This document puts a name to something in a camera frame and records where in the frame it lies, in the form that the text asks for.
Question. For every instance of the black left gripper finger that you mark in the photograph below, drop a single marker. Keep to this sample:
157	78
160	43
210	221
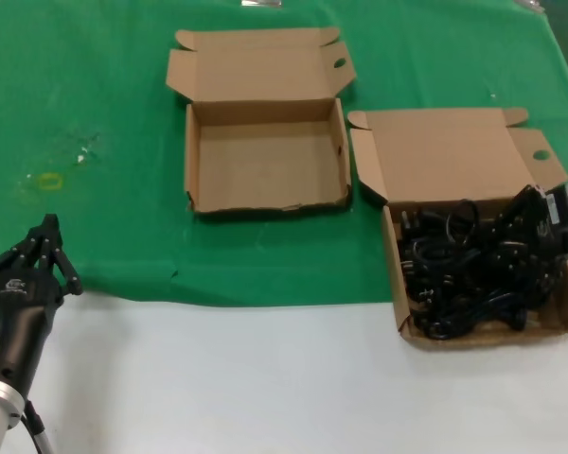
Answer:
23	248
64	269

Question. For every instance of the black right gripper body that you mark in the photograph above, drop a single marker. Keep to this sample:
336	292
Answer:
537	222

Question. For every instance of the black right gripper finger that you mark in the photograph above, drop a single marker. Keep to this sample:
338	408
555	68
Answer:
507	239
546	274

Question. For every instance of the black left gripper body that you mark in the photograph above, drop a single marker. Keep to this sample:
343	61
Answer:
23	302

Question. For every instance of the open brown cardboard box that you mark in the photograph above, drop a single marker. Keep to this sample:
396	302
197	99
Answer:
265	161
445	156

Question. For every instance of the green table cloth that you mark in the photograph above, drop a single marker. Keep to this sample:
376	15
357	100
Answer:
76	94

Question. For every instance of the shiny metal bar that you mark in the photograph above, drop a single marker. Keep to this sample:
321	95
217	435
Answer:
261	3

